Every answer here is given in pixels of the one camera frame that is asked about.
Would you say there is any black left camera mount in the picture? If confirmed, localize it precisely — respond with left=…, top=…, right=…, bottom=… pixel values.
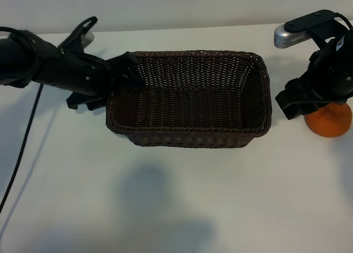
left=57, top=15, right=99, bottom=55

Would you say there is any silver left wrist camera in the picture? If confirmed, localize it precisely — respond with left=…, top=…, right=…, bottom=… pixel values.
left=81, top=31, right=95, bottom=47

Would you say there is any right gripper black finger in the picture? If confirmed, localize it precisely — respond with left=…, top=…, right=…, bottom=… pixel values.
left=299, top=101, right=318, bottom=117

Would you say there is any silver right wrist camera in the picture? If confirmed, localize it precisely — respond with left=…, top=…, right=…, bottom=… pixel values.
left=273, top=24, right=311, bottom=48

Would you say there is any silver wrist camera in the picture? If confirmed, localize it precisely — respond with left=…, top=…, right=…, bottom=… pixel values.
left=273, top=24, right=311, bottom=48
left=81, top=31, right=95, bottom=47

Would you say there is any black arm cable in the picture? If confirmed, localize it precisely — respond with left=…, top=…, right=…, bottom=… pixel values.
left=335, top=12, right=353, bottom=28
left=0, top=84, right=44, bottom=213

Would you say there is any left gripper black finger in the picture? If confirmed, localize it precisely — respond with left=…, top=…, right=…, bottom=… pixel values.
left=107, top=51, right=138, bottom=72
left=111, top=69, right=146, bottom=93

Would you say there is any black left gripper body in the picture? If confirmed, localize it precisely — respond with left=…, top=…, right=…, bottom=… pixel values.
left=30, top=42, right=111, bottom=112

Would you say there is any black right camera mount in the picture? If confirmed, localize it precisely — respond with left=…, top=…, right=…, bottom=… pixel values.
left=284, top=9, right=345, bottom=47

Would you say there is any dark brown wicker basket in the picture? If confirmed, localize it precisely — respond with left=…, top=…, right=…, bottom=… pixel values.
left=105, top=50, right=273, bottom=148

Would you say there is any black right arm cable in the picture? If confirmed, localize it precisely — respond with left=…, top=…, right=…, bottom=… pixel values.
left=335, top=12, right=353, bottom=28

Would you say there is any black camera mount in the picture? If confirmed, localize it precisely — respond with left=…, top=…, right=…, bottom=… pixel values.
left=284, top=9, right=345, bottom=47
left=57, top=15, right=99, bottom=55

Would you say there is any orange fruit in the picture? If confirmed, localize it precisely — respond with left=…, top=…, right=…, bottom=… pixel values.
left=304, top=101, right=353, bottom=138

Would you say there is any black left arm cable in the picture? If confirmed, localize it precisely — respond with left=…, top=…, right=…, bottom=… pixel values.
left=0, top=84, right=44, bottom=213

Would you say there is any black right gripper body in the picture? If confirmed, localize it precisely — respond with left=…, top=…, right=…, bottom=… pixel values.
left=274, top=39, right=353, bottom=121

